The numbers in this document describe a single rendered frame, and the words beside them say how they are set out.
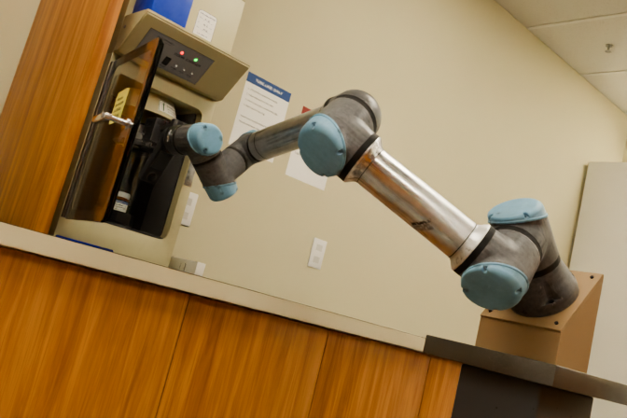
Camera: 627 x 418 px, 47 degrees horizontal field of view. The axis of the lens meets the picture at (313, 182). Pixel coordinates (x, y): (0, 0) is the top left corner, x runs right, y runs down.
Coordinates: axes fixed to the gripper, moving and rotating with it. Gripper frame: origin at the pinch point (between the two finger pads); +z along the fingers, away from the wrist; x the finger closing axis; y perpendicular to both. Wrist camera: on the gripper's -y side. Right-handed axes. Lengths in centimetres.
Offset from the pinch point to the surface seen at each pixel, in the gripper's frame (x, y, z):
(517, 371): -40, -32, -99
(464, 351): -41, -31, -85
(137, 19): 18.0, 26.2, -18.4
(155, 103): 2.0, 11.9, -7.8
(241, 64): -11.3, 27.0, -21.5
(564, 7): -196, 142, 3
